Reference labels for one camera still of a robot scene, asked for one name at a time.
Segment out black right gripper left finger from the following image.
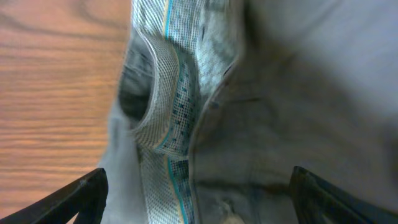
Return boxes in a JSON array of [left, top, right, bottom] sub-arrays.
[[1, 168, 108, 224]]

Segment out grey shorts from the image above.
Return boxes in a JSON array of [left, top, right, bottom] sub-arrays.
[[99, 0, 397, 223]]

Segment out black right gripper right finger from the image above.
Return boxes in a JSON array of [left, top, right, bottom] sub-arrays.
[[289, 166, 397, 224]]

